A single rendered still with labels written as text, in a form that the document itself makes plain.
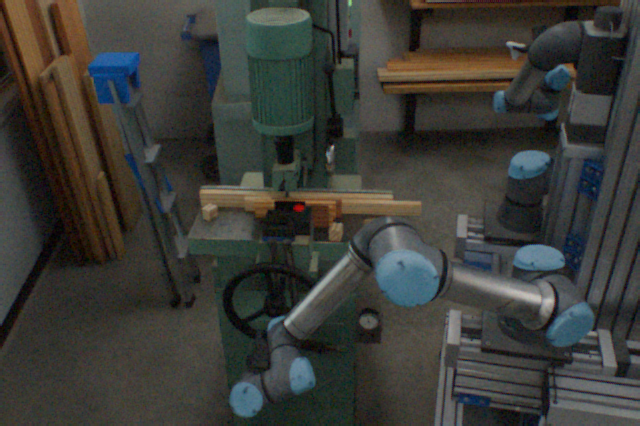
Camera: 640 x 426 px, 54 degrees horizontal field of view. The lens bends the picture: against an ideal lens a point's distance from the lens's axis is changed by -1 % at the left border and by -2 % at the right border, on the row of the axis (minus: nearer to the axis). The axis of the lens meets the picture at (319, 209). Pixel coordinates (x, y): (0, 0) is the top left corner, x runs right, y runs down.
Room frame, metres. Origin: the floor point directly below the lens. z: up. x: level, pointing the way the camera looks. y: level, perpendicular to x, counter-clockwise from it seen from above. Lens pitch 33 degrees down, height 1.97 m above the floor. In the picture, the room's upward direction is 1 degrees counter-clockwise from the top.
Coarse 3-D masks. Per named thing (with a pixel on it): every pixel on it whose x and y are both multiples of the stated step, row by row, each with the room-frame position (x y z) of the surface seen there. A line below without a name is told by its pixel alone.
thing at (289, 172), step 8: (296, 152) 1.72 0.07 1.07; (296, 160) 1.67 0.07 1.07; (272, 168) 1.63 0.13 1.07; (280, 168) 1.63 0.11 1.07; (288, 168) 1.62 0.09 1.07; (296, 168) 1.64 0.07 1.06; (272, 176) 1.62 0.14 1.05; (280, 176) 1.61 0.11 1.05; (288, 176) 1.61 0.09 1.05; (296, 176) 1.63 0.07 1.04; (288, 184) 1.61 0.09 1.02; (296, 184) 1.62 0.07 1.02
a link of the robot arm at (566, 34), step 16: (544, 32) 1.73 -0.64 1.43; (560, 32) 1.68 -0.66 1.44; (576, 32) 1.66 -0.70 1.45; (544, 48) 1.69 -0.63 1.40; (560, 48) 1.66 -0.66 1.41; (576, 48) 1.64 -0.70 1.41; (528, 64) 1.77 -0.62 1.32; (544, 64) 1.69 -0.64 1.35; (560, 64) 1.68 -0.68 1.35; (512, 80) 1.89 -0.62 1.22; (528, 80) 1.79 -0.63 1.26; (496, 96) 1.96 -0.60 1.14; (512, 96) 1.88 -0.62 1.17; (528, 96) 1.86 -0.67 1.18; (512, 112) 1.94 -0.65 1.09; (528, 112) 1.94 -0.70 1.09
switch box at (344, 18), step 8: (328, 0) 1.92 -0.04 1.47; (344, 0) 1.92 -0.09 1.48; (328, 8) 1.92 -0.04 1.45; (344, 8) 1.92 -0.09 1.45; (328, 16) 1.92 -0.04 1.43; (344, 16) 1.92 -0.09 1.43; (328, 24) 1.92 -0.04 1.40; (336, 24) 1.92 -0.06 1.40; (344, 24) 1.92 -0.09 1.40; (336, 32) 1.92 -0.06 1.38; (344, 32) 1.92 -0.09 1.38; (328, 40) 1.92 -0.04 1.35; (336, 40) 1.92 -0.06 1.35; (344, 40) 1.92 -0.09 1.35; (328, 48) 1.92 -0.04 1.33; (336, 48) 1.92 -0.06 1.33; (344, 48) 1.92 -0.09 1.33
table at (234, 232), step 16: (224, 208) 1.68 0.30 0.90; (240, 208) 1.68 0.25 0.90; (208, 224) 1.59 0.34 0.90; (224, 224) 1.59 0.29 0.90; (240, 224) 1.59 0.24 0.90; (256, 224) 1.59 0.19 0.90; (352, 224) 1.58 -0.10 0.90; (192, 240) 1.52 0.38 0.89; (208, 240) 1.52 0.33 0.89; (224, 240) 1.51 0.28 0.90; (240, 240) 1.51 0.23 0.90; (256, 240) 1.51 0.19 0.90; (320, 240) 1.50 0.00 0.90; (320, 256) 1.49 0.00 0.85; (336, 256) 1.48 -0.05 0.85
